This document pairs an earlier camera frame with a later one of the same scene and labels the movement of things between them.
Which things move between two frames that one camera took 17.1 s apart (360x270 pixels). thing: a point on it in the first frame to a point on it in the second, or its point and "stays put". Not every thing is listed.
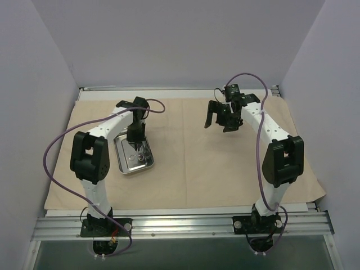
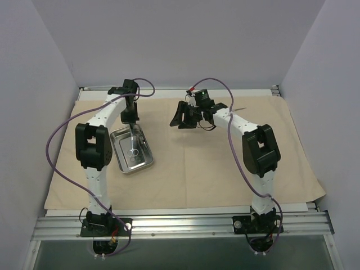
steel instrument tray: [124, 151] stays put
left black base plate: [106, 227] stays put
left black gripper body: [135, 139] to [129, 116]
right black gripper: [225, 119] to [190, 115]
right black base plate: [257, 225] stays put
